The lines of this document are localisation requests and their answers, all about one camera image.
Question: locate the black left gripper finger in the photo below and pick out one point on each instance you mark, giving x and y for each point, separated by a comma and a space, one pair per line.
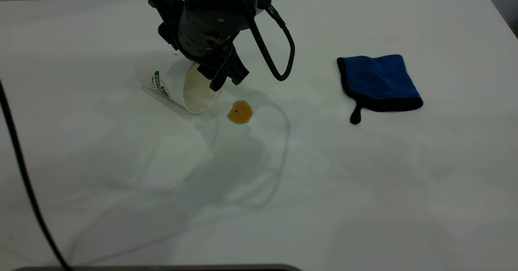
236, 70
217, 79

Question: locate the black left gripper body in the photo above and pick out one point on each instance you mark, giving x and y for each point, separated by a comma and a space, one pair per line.
202, 28

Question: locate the white paper coffee cup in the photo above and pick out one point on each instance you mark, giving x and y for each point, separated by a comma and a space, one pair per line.
170, 77

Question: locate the blue cloth with black trim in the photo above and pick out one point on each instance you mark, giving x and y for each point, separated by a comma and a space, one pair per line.
376, 77

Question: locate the brown coffee spill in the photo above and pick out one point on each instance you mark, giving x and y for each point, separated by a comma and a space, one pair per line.
243, 115

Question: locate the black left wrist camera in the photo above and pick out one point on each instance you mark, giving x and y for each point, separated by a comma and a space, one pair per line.
166, 16

